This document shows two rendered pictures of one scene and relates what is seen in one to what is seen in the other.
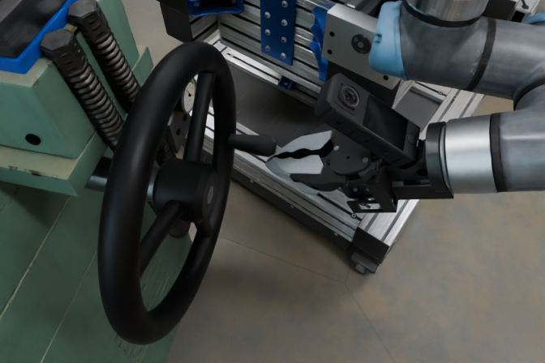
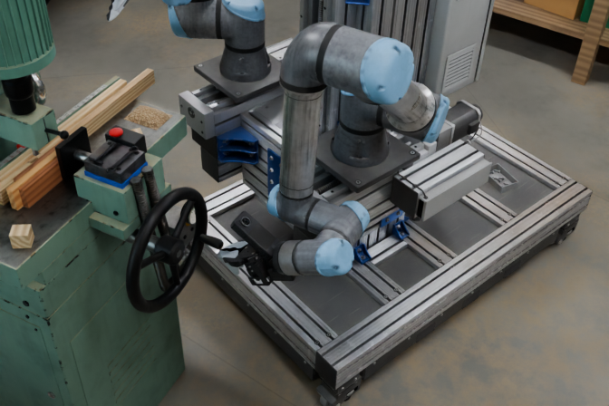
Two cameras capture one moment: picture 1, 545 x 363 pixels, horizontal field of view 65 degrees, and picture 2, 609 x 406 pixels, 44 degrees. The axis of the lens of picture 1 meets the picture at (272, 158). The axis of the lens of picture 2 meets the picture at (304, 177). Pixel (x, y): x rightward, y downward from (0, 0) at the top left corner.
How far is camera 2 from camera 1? 1.25 m
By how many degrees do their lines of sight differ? 17
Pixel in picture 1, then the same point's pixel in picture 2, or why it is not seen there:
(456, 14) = (291, 195)
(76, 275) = (103, 299)
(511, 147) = (297, 251)
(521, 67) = (321, 222)
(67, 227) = (108, 267)
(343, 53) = not seen: hidden behind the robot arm
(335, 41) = not seen: hidden behind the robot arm
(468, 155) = (285, 254)
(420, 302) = not seen: outside the picture
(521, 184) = (301, 268)
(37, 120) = (120, 206)
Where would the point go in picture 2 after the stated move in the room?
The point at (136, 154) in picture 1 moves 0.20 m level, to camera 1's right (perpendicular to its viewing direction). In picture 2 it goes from (150, 221) to (246, 239)
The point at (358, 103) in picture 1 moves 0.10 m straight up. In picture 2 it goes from (249, 225) to (248, 189)
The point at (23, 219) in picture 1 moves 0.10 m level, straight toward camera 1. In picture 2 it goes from (94, 252) to (114, 278)
